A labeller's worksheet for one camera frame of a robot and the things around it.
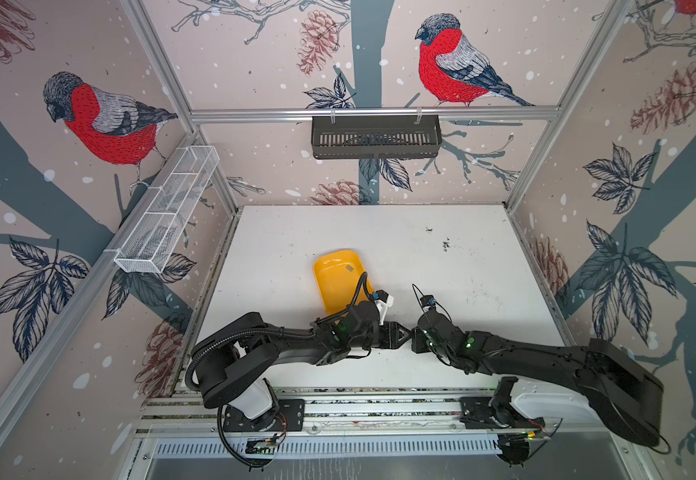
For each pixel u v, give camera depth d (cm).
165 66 80
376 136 104
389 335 71
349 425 73
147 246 72
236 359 44
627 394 42
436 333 65
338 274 101
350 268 102
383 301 76
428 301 78
